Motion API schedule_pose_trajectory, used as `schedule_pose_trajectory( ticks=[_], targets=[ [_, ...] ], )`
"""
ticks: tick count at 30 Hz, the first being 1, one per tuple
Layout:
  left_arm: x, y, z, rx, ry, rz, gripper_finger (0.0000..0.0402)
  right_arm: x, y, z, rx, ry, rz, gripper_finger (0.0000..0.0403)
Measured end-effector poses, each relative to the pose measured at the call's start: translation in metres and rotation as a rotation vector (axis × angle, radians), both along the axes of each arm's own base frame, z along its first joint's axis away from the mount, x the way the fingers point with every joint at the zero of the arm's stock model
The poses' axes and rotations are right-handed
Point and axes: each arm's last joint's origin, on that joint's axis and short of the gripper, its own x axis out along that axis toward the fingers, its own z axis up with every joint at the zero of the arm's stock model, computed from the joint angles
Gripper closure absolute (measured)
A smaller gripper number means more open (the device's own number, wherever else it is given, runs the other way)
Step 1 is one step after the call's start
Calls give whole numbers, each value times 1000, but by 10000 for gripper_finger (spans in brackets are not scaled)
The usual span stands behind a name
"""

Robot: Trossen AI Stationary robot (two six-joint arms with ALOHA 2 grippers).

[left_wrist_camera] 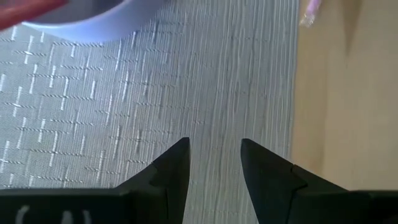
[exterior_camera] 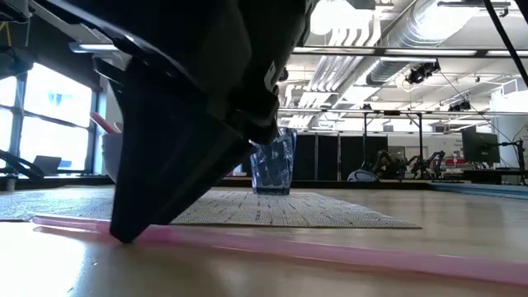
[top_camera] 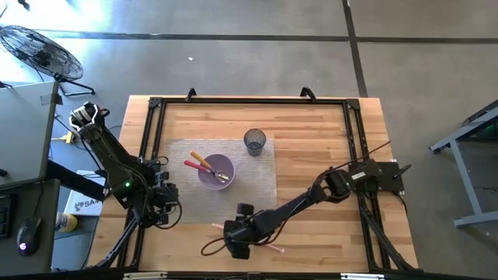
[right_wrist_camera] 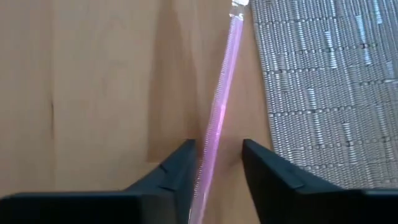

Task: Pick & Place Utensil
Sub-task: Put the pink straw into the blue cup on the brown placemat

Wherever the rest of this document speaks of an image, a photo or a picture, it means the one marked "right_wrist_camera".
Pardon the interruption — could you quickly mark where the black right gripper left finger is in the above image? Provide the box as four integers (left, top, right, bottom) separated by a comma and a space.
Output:
0, 138, 198, 224

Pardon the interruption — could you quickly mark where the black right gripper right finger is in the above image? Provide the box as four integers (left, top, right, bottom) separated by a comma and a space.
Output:
241, 138, 398, 224

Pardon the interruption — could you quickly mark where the pink drinking straw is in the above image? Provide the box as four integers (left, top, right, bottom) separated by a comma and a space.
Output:
187, 0, 249, 224

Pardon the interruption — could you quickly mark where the grey woven placemat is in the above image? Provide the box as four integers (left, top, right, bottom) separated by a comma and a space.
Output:
249, 0, 398, 190

